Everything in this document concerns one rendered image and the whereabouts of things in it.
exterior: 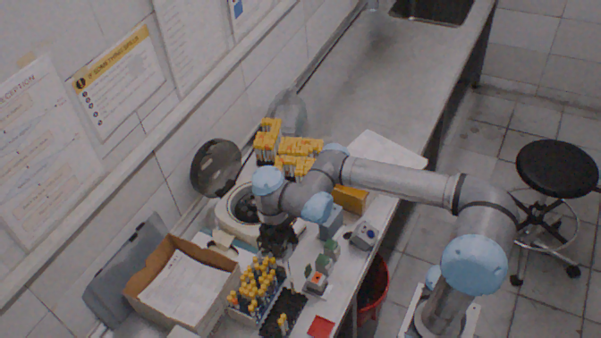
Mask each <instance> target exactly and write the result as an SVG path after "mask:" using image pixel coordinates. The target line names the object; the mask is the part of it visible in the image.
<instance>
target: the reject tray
mask: <svg viewBox="0 0 601 338"><path fill-rule="evenodd" d="M335 325H336V323H335V322H333V321H329V319H327V318H325V317H321V316H319V315H317V314H316V315H315V317H314V319H313V322H312V324H311V326H310V327H309V330H307V332H306V334H308V335H310V336H312V337H314V338H329V336H330V334H331V333H332V332H333V330H334V327H335Z"/></svg>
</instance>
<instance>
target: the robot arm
mask: <svg viewBox="0 0 601 338"><path fill-rule="evenodd" d="M251 183H252V192H253V193H254V197H255V201H256V206H257V211H258V218H260V220H261V222H262V225H261V226H260V227H259V228H258V232H260V235H259V236H258V237H257V239H256V242H257V245H258V242H259V241H260V242H262V243H261V245H260V246H259V245H258V249H259V251H261V250H262V248H263V249H267V250H268V251H269V253H268V257H269V259H270V258H271V257H272V256H276V257H279V256H280V259H281V260H282V258H283V260H282V264H284V263H285V262H286V261H287V260H288V259H289V257H290V256H291V255H292V253H293V252H294V250H295V249H297V246H298V244H299V238H298V233H296V232H295V231H294V229H293V228H292V226H291V225H289V224H291V223H292V221H293V220H296V219H297V218H298V217H299V218H301V219H302V220H304V221H310V222H313V224H324V223H325V221H326V220H327V218H328V217H329V216H330V212H331V209H333V206H334V199H333V196H331V195H330V193H331V191H333V190H334V187H335V185H336V184H341V185H345V187H349V188H354V189H358V190H365V191H370V192H375V193H378V194H383V195H387V196H391V197H395V198H396V199H403V200H409V201H412V202H416V203H421V204H425V205H429V206H434V207H441V208H446V209H448V212H449V213H450V215H455V216H458V218H457V220H456V224H455V226H454V228H453V230H452V233H451V236H450V239H449V241H448V242H447V244H446V246H445V250H444V253H443V255H441V257H440V261H439V264H438V265H434V266H432V267H431V268H430V269H428V271H427V274H426V276H425V284H424V287H423V290H422V292H421V294H420V298H419V301H417V303H416V305H415V309H414V312H413V315H412V317H411V321H410V324H409V327H408V329H407V332H406V334H405V335H404V337H403V338H457V337H458V336H460V335H461V332H462V331H463V329H464V326H465V324H466V310H468V309H469V306H470V304H471V303H472V301H474V299H475V298H476V297H481V295H483V293H484V294H486V295H488V294H490V293H493V292H496V291H497V290H498V289H499V288H500V286H501V285H502V282H503V281H504V279H505V277H506V276H507V271H508V264H509V260H510V256H511V253H512V246H513V243H514V239H515V236H517V231H518V229H519V225H520V213H519V209H518V207H517V205H516V203H514V201H513V200H512V197H511V196H510V195H509V194H508V193H507V192H506V191H505V190H504V189H501V188H500V187H498V185H497V184H495V183H494V182H491V181H488V180H486V179H484V178H481V177H477V176H475V175H471V174H465V173H459V174H457V175H456V176H451V175H446V174H441V173H437V172H432V171H427V170H422V169H416V168H411V167H407V166H401V165H392V164H388V163H382V161H377V160H372V159H366V158H362V157H357V156H351V154H350V152H349V151H348V148H347V147H342V146H341V145H340V144H338V143H329V144H327V145H326V146H325V147H324V148H323V150H322V152H320V153H318V155H317V158H316V160H315V161H314V164H313V165H312V166H311V167H310V169H309V171H308V172H306V175H305V176H304V178H303V179H302V181H301V182H300V183H297V182H290V181H287V180H285V179H283V176H282V173H281V171H280V170H279V169H278V168H276V167H274V166H270V165H267V166H263V167H260V168H258V169H257V170H256V171H255V172H254V173H253V175H252V177H251Z"/></svg>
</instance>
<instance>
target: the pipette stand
mask: <svg viewBox="0 0 601 338"><path fill-rule="evenodd" d="M346 226H347V224H343V207H341V206H338V205H336V204H335V203H334V206H333V209H331V215H330V216H329V217H328V218H327V220H326V221H325V223H324V224H318V233H317V236H316V238H317V239H319V240H322V241H326V240H327V238H328V239H331V240H335V241H337V239H338V238H339V237H340V235H341V233H342V231H343V229H345V228H346Z"/></svg>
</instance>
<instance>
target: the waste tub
mask: <svg viewBox="0 0 601 338"><path fill-rule="evenodd" d="M330 195H331V196H333V199H334V203H335V204H336V205H338V206H341V207H343V209H346V211H349V212H351V213H353V214H355V215H360V216H363V215H364V214H365V212H366V209H367V208H368V207H369V206H370V204H371V203H372V201H373V199H374V198H375V196H376V193H375V192H370V191H365V190H358V189H354V188H349V187H345V185H341V184H336V185H335V187H334V190H333V191H331V193H330Z"/></svg>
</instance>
